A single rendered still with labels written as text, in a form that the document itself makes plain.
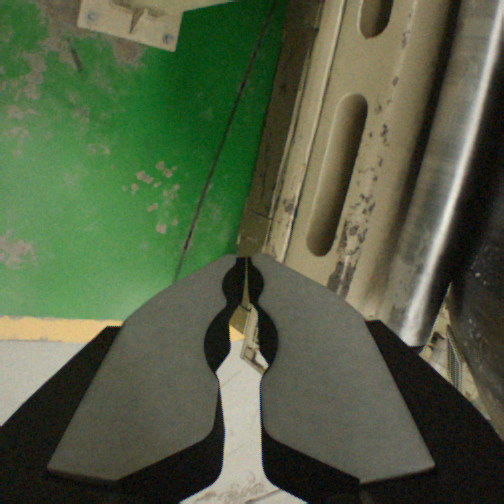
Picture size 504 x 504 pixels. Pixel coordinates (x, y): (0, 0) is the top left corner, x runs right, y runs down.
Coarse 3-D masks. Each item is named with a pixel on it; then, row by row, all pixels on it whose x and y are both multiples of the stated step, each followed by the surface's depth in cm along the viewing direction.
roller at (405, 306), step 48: (480, 0) 21; (480, 48) 21; (480, 96) 22; (432, 144) 25; (480, 144) 23; (432, 192) 25; (480, 192) 24; (432, 240) 25; (384, 288) 28; (432, 288) 26
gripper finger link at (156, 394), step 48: (192, 288) 10; (240, 288) 12; (144, 336) 9; (192, 336) 9; (96, 384) 7; (144, 384) 7; (192, 384) 7; (96, 432) 6; (144, 432) 6; (192, 432) 6; (96, 480) 6; (144, 480) 6; (192, 480) 7
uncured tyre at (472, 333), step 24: (480, 216) 23; (480, 240) 22; (480, 264) 21; (456, 288) 25; (480, 288) 20; (456, 312) 24; (480, 312) 20; (456, 336) 24; (480, 336) 19; (480, 360) 19; (480, 384) 20
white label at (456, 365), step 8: (448, 328) 26; (448, 336) 26; (448, 344) 27; (456, 344) 24; (448, 352) 27; (456, 352) 23; (448, 360) 27; (456, 360) 24; (464, 360) 22; (448, 368) 27; (456, 368) 24; (464, 368) 22; (448, 376) 27; (456, 376) 24; (464, 376) 22; (456, 384) 24; (464, 384) 22; (464, 392) 22
